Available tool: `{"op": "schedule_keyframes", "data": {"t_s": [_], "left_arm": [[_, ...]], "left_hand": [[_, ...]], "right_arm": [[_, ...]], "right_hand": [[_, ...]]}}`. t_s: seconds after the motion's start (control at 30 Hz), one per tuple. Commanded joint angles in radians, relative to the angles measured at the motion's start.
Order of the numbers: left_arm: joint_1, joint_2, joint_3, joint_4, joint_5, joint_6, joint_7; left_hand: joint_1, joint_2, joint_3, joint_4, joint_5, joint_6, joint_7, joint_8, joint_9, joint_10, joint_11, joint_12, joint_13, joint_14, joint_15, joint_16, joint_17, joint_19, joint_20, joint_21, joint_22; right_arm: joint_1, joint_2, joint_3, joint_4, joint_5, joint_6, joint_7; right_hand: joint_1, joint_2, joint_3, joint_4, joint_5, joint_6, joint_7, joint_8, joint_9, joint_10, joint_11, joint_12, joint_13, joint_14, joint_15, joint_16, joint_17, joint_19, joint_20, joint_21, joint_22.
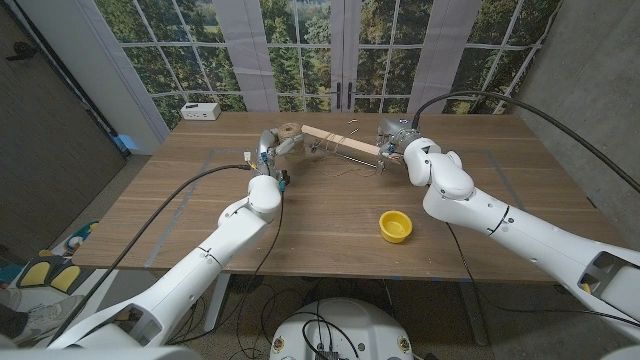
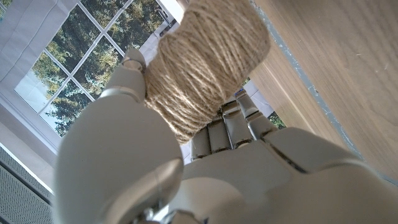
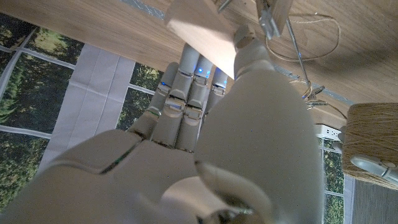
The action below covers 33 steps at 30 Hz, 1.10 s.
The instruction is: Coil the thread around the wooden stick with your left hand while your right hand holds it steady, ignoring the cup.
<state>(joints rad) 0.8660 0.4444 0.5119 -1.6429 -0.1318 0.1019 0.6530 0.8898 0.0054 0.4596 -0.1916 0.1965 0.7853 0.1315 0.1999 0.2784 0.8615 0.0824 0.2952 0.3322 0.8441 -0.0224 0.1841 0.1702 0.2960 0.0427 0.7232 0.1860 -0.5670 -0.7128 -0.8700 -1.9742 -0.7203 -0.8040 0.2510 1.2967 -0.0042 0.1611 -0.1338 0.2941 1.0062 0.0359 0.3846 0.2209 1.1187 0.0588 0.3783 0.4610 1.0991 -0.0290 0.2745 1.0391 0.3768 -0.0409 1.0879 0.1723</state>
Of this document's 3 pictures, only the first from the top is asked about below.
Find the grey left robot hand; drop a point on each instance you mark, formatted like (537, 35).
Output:
(270, 150)

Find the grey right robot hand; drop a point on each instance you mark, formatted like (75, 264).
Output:
(395, 132)

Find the jute twine spool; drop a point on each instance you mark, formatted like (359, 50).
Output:
(291, 137)

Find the wooden hanger stick with clips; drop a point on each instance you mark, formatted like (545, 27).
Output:
(345, 142)

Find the jute thread strand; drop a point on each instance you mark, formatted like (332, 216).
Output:
(350, 172)

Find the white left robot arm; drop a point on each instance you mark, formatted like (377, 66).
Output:
(190, 270)

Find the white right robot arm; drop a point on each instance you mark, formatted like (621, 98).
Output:
(510, 225)

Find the yellow plastic cup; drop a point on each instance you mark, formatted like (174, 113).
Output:
(395, 227)

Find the white power strip box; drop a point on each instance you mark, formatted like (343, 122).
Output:
(200, 111)

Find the printed forest window backdrop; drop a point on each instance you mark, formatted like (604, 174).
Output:
(300, 65)

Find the blue floor object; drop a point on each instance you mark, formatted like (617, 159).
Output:
(125, 142)

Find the white table leg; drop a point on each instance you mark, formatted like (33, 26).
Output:
(217, 302)

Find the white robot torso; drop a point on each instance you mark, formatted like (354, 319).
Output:
(345, 330)

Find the yellow and black slippers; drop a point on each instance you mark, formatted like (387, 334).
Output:
(45, 275)

